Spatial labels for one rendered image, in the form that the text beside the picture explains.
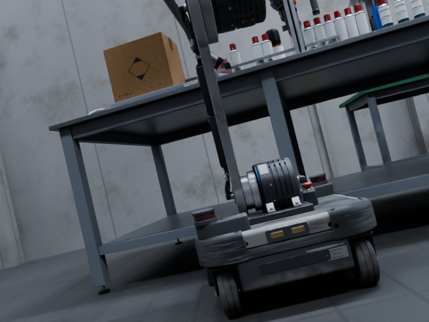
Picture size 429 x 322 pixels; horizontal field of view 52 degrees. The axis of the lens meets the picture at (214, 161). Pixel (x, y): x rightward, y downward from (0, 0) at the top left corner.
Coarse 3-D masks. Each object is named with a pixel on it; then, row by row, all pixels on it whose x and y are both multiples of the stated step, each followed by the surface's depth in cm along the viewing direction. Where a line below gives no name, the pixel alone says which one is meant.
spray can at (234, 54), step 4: (232, 44) 233; (232, 48) 233; (232, 52) 232; (236, 52) 232; (232, 56) 233; (236, 56) 232; (232, 60) 233; (236, 60) 232; (240, 60) 233; (232, 64) 234; (236, 64) 232; (236, 68) 232; (240, 68) 232
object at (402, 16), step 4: (396, 0) 216; (400, 0) 214; (396, 4) 215; (400, 4) 214; (404, 4) 214; (396, 8) 215; (400, 8) 214; (404, 8) 214; (396, 12) 216; (400, 12) 214; (404, 12) 214; (396, 16) 217; (400, 16) 214; (404, 16) 214; (408, 16) 214; (400, 20) 215; (404, 20) 214; (408, 20) 214
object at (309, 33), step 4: (308, 20) 225; (304, 24) 226; (308, 24) 225; (308, 28) 224; (312, 28) 225; (304, 32) 226; (308, 32) 224; (312, 32) 224; (308, 36) 224; (312, 36) 224; (308, 40) 224; (312, 40) 224; (316, 40) 225; (316, 44) 224; (308, 48) 225; (312, 48) 224
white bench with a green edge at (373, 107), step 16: (416, 80) 332; (352, 96) 359; (368, 96) 335; (384, 96) 336; (400, 96) 396; (352, 112) 397; (352, 128) 396; (384, 144) 333; (384, 160) 333; (400, 160) 364
